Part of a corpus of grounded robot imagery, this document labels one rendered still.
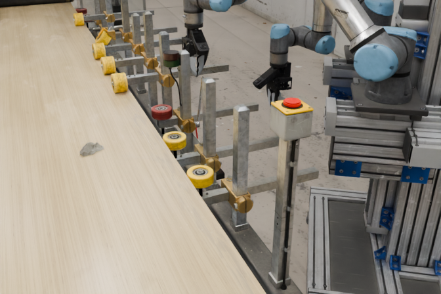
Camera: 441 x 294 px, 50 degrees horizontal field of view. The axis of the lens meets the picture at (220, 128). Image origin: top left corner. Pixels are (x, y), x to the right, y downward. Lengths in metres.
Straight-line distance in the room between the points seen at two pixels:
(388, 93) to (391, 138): 0.16
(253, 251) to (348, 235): 0.98
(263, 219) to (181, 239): 1.60
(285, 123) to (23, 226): 0.70
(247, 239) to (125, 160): 0.45
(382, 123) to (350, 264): 0.78
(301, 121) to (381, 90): 0.60
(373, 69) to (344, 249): 1.05
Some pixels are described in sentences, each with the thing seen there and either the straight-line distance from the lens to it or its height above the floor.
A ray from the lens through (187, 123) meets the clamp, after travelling 1.80.
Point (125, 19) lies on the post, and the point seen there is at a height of 1.04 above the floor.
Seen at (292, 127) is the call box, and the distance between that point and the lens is 1.04.
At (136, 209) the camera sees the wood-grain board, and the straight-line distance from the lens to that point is 1.27.
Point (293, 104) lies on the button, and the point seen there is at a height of 1.23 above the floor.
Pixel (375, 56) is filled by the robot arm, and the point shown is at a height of 1.23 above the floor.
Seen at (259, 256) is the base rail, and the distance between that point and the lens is 1.42.
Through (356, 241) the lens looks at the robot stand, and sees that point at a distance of 2.33.
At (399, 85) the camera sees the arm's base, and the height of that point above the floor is 1.10.
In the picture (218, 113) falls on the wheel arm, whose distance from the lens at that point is 1.91.
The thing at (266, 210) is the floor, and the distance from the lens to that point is 2.80.
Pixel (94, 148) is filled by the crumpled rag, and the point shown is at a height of 0.91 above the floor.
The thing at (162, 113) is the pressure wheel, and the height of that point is 0.90.
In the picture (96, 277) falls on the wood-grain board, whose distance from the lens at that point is 1.10.
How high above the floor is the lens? 1.63
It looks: 26 degrees down
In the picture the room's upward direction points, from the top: straight up
